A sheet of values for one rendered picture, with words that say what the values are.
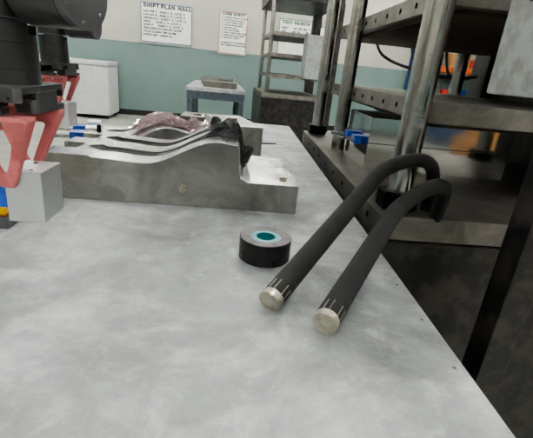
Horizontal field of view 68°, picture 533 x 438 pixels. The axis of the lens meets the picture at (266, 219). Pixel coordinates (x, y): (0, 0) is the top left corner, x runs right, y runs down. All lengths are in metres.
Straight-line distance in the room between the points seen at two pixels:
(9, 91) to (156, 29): 7.75
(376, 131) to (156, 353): 1.11
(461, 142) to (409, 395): 1.17
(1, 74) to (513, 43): 0.82
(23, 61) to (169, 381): 0.33
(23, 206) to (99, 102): 7.07
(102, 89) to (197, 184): 6.74
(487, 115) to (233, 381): 0.89
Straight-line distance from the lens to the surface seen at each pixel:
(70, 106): 1.04
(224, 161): 0.78
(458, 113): 1.07
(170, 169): 0.80
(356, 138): 1.43
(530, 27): 0.90
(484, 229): 1.07
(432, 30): 0.96
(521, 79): 0.88
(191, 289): 0.53
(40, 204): 0.47
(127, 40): 8.26
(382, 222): 0.64
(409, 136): 0.96
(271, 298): 0.48
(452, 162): 1.51
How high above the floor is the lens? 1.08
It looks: 21 degrees down
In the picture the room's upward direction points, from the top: 6 degrees clockwise
